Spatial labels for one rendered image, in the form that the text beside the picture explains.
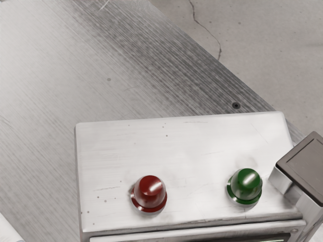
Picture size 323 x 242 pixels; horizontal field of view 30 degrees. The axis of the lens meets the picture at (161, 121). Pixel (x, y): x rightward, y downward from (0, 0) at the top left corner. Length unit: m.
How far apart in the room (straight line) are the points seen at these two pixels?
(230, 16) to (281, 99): 0.47
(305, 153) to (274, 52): 2.13
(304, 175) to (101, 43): 0.99
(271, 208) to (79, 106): 0.86
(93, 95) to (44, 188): 0.24
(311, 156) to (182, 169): 0.09
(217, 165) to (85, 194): 0.10
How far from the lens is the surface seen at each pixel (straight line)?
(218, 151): 0.46
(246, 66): 2.49
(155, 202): 0.42
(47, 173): 1.19
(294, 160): 0.44
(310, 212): 0.45
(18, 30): 1.41
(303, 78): 2.51
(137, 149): 0.46
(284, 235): 0.46
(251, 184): 0.43
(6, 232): 1.03
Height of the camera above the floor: 1.86
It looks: 55 degrees down
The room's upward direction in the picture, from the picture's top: 9 degrees clockwise
